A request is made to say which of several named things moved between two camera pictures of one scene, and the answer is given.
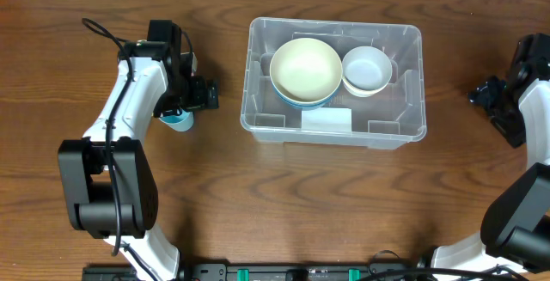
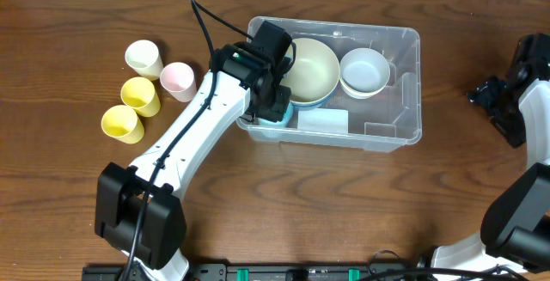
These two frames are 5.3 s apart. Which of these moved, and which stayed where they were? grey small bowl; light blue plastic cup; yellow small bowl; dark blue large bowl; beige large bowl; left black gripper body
Moved: left black gripper body; light blue plastic cup
Stayed: grey small bowl; yellow small bowl; beige large bowl; dark blue large bowl
